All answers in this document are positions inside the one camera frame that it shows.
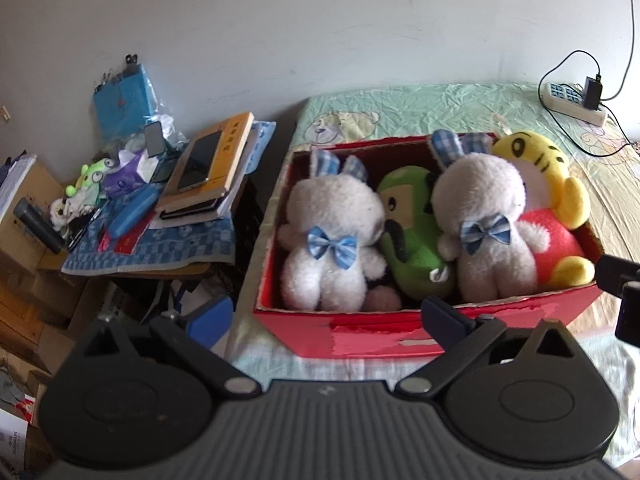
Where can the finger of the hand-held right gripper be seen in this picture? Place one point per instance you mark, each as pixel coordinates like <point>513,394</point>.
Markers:
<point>622,280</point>

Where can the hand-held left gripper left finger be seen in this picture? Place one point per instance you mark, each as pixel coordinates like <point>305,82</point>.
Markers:
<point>212,320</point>

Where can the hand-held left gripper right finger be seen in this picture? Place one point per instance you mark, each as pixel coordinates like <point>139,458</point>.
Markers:
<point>442,322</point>

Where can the red cardboard box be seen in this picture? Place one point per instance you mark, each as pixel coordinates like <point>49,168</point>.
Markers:
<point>380,335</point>

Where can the pink bear plush toy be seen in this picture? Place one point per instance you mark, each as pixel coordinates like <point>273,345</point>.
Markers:
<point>382,300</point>

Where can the green plush toy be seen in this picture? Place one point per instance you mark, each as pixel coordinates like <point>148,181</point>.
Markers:
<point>410,260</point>

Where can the yellow tiger plush toy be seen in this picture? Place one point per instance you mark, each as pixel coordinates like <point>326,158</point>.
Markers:
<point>550,240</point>

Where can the white bunny plush blue bow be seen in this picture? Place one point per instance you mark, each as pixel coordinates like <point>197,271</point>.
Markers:
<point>325,210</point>
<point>480,190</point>

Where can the blue patterned towel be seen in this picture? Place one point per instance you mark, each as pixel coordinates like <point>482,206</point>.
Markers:
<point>190,242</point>

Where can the black notebook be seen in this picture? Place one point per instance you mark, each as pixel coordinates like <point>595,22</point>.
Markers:
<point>195,210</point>

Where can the red booklet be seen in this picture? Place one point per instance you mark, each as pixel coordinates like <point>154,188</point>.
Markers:
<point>131,240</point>

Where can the blue pencil case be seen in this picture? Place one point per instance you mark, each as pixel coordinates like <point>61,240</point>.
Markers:
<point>132,212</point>

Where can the large smartphone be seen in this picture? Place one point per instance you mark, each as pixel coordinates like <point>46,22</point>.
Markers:
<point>197,162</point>

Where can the purple tissue pack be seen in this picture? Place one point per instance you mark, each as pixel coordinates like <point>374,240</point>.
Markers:
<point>122,182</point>

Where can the yellow book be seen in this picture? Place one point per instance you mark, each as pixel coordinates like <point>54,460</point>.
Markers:
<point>230,145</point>

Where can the blue printed booklet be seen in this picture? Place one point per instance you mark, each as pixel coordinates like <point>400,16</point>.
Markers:
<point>262,145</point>

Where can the small panda toy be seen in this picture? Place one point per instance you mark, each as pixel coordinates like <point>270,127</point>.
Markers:
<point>65,212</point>

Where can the green frog toy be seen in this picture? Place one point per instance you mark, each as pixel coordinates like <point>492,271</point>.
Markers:
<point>92,175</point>

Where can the white power strip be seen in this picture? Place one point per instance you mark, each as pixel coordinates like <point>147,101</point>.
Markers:
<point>565,100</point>

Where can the black charger adapter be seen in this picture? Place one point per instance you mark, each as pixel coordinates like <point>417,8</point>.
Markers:
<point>592,92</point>

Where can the small dark smartphone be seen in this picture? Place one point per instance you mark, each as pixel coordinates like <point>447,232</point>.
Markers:
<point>155,139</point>

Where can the clear plastic bag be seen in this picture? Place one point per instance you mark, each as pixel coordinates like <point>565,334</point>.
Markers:
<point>172,130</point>

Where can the black cylinder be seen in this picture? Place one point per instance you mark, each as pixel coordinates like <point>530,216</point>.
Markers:
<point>37,225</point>

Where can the cartoon print bed sheet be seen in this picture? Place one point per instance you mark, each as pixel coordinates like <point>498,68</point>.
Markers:
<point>400,105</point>

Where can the blue bag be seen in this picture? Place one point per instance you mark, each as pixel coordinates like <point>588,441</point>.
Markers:
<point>122,105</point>

